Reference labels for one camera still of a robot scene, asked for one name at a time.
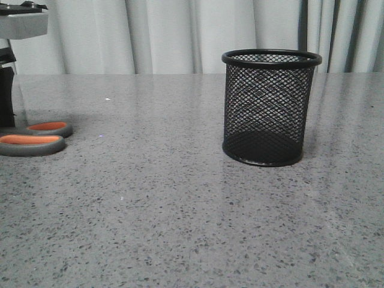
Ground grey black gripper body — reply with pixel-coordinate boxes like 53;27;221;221
0;1;49;68

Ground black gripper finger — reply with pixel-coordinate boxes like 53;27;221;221
0;67;15;128

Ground grey orange handled scissors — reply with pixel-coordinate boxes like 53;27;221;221
1;121;73;157

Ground black mesh pen bucket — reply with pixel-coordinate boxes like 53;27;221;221
221;49;322;167

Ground grey white curtain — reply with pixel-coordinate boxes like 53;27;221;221
1;1;383;74

